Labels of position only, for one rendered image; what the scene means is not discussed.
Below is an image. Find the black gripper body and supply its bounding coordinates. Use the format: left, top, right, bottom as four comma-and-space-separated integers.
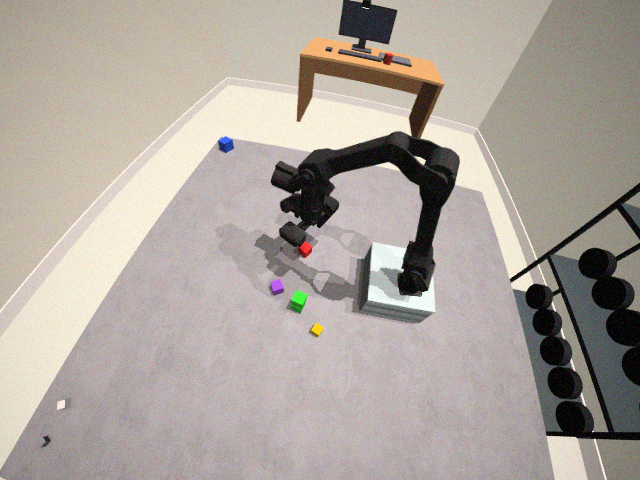
279, 195, 339, 247

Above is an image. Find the red block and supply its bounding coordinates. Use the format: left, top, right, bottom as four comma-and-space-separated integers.
298, 242, 312, 258

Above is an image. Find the small blue block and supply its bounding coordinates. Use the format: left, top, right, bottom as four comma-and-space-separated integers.
218, 136, 234, 153

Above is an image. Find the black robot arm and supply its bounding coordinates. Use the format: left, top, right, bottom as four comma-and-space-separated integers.
271, 131, 460, 297

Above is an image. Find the purple cube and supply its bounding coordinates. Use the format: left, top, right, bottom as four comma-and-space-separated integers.
270, 279, 283, 296

